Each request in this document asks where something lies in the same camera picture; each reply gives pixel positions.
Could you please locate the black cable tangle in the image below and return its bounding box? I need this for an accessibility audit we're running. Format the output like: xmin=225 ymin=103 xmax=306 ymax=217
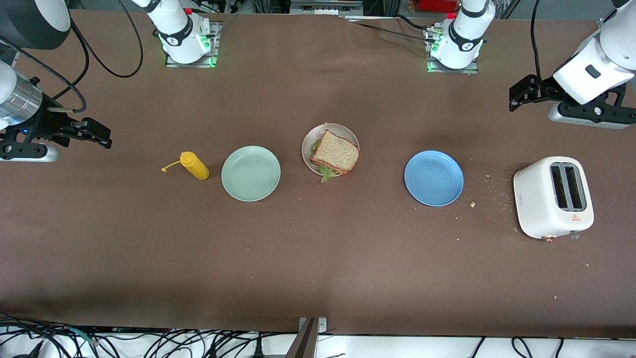
xmin=0 ymin=312 xmax=299 ymax=358

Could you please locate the black table cable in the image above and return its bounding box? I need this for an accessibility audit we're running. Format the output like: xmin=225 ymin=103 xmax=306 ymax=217
xmin=355 ymin=14 xmax=440 ymax=44

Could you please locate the red box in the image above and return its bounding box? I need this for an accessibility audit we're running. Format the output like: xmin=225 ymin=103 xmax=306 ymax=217
xmin=419 ymin=0 xmax=459 ymax=13

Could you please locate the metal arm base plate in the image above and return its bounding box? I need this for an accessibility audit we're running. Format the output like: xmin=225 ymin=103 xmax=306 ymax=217
xmin=165 ymin=21 xmax=220 ymax=68
xmin=426 ymin=27 xmax=480 ymax=74

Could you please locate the mint green plate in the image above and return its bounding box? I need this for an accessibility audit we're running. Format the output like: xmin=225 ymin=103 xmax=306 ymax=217
xmin=221 ymin=145 xmax=282 ymax=202

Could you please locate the aluminium frame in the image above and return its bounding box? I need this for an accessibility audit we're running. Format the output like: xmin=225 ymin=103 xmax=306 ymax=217
xmin=290 ymin=0 xmax=364 ymax=16

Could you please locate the blue plate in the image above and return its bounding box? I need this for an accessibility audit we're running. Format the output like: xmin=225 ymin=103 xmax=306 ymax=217
xmin=404 ymin=150 xmax=465 ymax=207

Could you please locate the beige plate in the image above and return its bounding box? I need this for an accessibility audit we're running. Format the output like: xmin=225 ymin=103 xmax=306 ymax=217
xmin=302 ymin=123 xmax=361 ymax=178

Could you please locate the white toaster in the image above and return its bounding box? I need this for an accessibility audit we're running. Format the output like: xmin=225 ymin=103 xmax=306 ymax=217
xmin=513 ymin=156 xmax=595 ymax=242

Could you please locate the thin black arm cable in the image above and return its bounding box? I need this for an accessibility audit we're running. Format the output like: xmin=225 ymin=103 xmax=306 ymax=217
xmin=0 ymin=35 xmax=88 ymax=114

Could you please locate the yellow mustard squeeze bottle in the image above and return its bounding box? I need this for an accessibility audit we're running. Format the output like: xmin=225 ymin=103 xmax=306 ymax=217
xmin=161 ymin=151 xmax=210 ymax=181

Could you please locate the aluminium profile bracket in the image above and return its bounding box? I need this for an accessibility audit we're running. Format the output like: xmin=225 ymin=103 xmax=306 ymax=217
xmin=285 ymin=317 xmax=328 ymax=358

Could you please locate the green lettuce leaf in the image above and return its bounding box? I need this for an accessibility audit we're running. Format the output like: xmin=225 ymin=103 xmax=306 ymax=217
xmin=311 ymin=138 xmax=339 ymax=183

